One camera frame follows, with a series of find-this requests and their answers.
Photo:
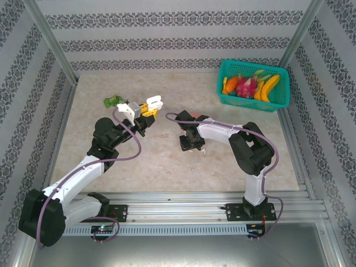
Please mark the white earbud charging case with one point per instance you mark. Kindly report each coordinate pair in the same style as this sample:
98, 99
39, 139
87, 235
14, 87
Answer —
156, 105

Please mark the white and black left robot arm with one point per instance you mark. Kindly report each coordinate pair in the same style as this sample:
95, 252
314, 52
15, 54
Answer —
78, 172

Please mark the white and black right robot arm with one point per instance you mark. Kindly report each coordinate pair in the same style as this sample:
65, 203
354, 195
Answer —
217, 133

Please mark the crumpled green snack wrapper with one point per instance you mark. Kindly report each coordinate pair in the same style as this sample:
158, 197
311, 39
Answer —
109, 102

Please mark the pink toy dragon fruit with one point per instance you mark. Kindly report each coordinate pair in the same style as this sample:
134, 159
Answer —
246, 86

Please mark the teal plastic basket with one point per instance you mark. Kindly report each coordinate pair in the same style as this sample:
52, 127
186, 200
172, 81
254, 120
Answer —
281, 94

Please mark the grey metal front panel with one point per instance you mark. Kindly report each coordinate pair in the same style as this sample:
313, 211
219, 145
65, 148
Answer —
178, 253

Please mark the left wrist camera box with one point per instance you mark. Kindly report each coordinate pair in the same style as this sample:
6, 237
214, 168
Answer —
130, 109

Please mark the aluminium side rail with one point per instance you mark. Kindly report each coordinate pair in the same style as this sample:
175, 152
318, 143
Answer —
68, 111
286, 125

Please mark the aluminium mounting rail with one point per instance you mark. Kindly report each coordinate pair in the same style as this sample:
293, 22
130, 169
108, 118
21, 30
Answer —
178, 207

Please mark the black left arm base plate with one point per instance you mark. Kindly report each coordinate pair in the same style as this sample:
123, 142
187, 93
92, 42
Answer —
121, 212

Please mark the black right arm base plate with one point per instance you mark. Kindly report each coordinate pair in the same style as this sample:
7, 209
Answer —
235, 212

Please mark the aluminium frame post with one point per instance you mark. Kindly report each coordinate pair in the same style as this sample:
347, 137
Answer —
50, 36
300, 33

